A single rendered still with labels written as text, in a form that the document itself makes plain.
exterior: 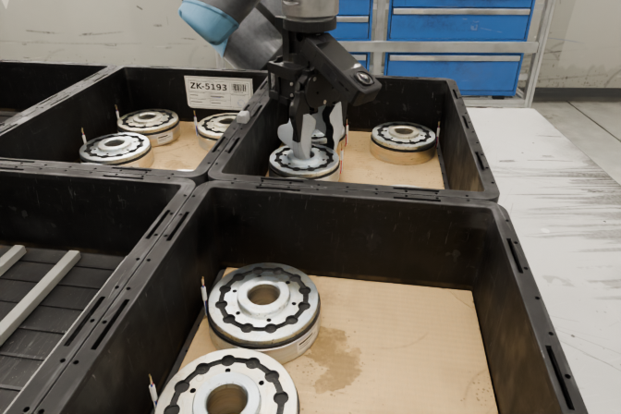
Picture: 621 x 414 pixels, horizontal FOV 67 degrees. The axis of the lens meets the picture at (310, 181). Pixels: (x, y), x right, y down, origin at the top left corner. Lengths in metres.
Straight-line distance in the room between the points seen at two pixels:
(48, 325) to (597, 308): 0.67
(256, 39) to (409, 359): 0.73
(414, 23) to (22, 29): 2.69
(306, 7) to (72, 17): 3.25
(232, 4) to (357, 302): 0.43
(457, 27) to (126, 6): 2.19
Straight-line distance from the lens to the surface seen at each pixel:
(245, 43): 1.01
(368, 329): 0.46
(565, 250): 0.87
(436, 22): 2.60
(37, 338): 0.52
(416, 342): 0.46
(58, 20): 3.85
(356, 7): 2.53
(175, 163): 0.77
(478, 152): 0.58
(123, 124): 0.87
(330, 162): 0.68
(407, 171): 0.73
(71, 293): 0.56
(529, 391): 0.36
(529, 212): 0.95
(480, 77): 2.74
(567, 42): 3.83
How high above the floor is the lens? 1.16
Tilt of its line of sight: 29 degrees down
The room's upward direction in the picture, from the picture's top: straight up
